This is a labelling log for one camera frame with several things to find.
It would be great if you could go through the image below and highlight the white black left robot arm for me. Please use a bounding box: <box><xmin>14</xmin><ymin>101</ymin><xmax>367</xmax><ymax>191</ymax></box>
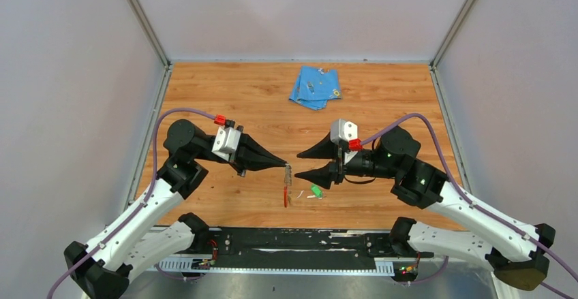
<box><xmin>64</xmin><ymin>119</ymin><xmax>286</xmax><ymax>298</ymax></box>

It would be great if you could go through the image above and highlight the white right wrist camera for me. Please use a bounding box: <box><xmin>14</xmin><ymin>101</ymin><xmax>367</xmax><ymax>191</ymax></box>
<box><xmin>330</xmin><ymin>119</ymin><xmax>362</xmax><ymax>164</ymax></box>

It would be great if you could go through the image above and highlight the blue folded cloth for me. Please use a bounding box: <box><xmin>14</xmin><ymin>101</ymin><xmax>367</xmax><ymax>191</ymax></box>
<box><xmin>289</xmin><ymin>65</ymin><xmax>343</xmax><ymax>110</ymax></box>

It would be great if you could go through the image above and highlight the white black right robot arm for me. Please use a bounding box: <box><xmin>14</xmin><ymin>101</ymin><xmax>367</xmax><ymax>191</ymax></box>
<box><xmin>296</xmin><ymin>121</ymin><xmax>556</xmax><ymax>291</ymax></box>

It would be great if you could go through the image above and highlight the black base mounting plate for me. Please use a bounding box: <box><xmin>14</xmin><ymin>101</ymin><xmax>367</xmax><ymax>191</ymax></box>
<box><xmin>164</xmin><ymin>227</ymin><xmax>436</xmax><ymax>271</ymax></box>

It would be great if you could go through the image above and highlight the metal keyring plate with spring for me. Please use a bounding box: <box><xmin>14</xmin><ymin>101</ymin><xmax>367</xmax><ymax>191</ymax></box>
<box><xmin>283</xmin><ymin>163</ymin><xmax>292</xmax><ymax>208</ymax></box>

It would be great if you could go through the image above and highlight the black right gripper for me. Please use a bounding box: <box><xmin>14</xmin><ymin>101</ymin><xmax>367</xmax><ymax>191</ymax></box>
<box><xmin>294</xmin><ymin>130</ymin><xmax>398</xmax><ymax>190</ymax></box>

